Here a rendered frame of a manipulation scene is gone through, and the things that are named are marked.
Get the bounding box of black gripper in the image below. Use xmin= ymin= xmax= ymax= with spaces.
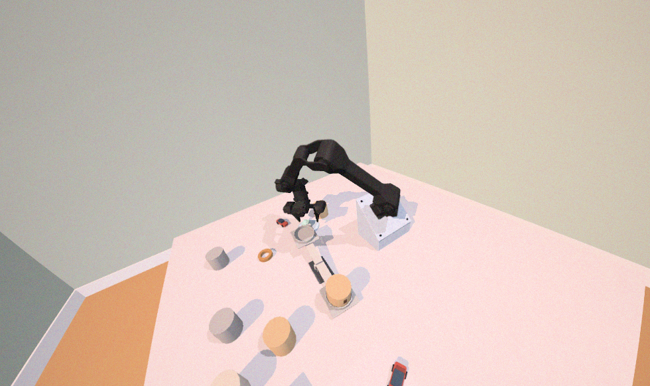
xmin=283 ymin=191 xmax=326 ymax=222

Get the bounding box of grey cylinder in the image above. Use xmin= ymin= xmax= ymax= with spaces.
xmin=209 ymin=308 xmax=243 ymax=344
xmin=205 ymin=246 xmax=229 ymax=271

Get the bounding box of orange ring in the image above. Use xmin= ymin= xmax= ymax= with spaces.
xmin=258 ymin=249 xmax=273 ymax=263

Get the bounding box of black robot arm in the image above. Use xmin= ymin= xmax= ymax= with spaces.
xmin=274 ymin=139 xmax=401 ymax=220

